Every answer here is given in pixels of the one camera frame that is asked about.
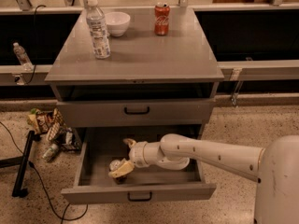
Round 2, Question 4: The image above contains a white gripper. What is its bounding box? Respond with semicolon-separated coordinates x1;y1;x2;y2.
108;138;164;178

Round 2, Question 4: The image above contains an orange soda can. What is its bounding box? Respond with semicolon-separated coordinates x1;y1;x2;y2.
108;159;127;184

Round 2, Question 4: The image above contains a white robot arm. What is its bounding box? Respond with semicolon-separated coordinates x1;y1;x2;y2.
108;133;299;224

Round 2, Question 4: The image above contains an open grey bottom drawer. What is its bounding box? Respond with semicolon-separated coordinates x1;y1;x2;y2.
62;125;216;204

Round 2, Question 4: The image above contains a grey drawer cabinet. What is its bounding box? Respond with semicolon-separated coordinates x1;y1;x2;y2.
44;6;225;133

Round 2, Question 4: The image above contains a closed grey middle drawer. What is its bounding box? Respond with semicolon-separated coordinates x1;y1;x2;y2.
57;99;215;128

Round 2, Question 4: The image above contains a red cola can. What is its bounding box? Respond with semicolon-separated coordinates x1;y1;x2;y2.
154;3;170;35

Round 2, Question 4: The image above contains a crushed green bottle on floor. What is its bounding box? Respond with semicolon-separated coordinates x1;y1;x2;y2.
42;144;59;162

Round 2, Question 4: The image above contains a pile of snack bags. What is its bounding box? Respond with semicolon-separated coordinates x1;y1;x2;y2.
27;108;81;151

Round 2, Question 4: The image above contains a black stand leg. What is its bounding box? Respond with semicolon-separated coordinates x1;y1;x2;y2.
0;131;36;198

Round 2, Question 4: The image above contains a white ceramic bowl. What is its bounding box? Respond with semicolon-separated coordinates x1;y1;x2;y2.
106;12;131;36

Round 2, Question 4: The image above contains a clear plastic water bottle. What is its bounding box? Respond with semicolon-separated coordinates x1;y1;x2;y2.
86;0;110;59

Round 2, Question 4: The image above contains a small water bottle on ledge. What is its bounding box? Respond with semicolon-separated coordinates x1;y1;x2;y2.
13;42;34;71

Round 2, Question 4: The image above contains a black drawer handle bottom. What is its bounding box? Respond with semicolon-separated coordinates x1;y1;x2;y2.
127;191;152;202

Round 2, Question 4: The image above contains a black drawer handle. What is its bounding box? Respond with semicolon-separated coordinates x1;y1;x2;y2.
123;106;150;115
127;191;152;202

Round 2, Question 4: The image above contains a black drawer handle middle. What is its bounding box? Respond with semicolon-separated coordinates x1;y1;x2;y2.
123;106;150;115

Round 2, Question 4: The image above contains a black floor cable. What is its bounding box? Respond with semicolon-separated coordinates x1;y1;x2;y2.
0;120;90;224

